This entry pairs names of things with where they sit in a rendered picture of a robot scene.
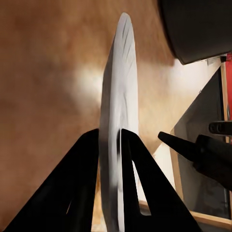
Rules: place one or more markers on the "cabinet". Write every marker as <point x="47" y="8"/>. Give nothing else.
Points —
<point x="201" y="193"/>

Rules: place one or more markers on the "coffee maker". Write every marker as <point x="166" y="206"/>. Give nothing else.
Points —
<point x="199" y="29"/>

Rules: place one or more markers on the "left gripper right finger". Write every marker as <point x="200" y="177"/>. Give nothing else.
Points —
<point x="168" y="212"/>

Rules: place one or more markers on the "drop in sink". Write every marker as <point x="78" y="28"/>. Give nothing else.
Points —
<point x="211" y="60"/>

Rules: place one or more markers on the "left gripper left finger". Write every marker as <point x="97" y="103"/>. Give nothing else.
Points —
<point x="64" y="201"/>

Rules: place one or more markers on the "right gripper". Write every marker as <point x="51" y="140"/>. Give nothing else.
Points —
<point x="210" y="156"/>

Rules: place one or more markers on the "saucer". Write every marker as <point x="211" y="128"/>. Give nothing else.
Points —
<point x="119" y="110"/>

